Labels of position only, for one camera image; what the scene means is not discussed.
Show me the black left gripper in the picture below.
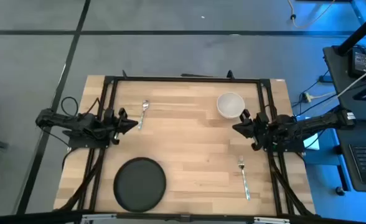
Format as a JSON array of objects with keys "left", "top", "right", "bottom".
[{"left": 103, "top": 106, "right": 139, "bottom": 146}]

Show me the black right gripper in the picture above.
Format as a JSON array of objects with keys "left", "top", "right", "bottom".
[{"left": 232, "top": 109, "right": 271, "bottom": 152}]

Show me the silver spoon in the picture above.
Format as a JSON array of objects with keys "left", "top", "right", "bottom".
[{"left": 137, "top": 100, "right": 150, "bottom": 131}]

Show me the white ribbed bowl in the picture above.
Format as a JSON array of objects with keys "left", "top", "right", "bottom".
[{"left": 216, "top": 91, "right": 246, "bottom": 120}]

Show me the silver fork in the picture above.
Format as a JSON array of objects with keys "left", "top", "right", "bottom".
[{"left": 237, "top": 155, "right": 251, "bottom": 202}]

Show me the black round plate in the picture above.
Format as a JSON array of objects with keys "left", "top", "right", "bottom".
[{"left": 113, "top": 156, "right": 167, "bottom": 213}]

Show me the white power plug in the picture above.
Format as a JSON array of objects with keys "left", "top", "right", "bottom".
[{"left": 301, "top": 91, "right": 314, "bottom": 104}]

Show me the black side cart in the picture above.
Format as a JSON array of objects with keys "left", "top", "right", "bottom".
[{"left": 322, "top": 45, "right": 366, "bottom": 194}]

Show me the black power adapter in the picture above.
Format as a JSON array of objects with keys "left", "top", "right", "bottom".
[{"left": 347, "top": 46, "right": 366, "bottom": 79}]

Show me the black crossbar with silver brackets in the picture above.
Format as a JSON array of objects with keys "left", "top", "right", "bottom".
[{"left": 0, "top": 209, "right": 366, "bottom": 224}]

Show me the black slanted pole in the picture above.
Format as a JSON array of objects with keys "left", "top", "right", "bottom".
[{"left": 332, "top": 9, "right": 366, "bottom": 57}]

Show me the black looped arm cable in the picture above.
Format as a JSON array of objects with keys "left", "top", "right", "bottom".
[{"left": 60, "top": 96, "right": 80, "bottom": 118}]

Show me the black aluminium table frame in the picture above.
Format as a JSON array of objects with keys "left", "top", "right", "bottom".
[{"left": 54, "top": 69, "right": 319, "bottom": 218}]

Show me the blue floor cable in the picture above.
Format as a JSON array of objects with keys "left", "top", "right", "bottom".
[{"left": 291, "top": 70, "right": 331, "bottom": 116}]

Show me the yellow floor cable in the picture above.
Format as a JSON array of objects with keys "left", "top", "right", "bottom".
[{"left": 286, "top": 0, "right": 337, "bottom": 30}]

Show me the white cable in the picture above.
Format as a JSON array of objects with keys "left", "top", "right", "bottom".
[{"left": 337, "top": 61, "right": 366, "bottom": 98}]

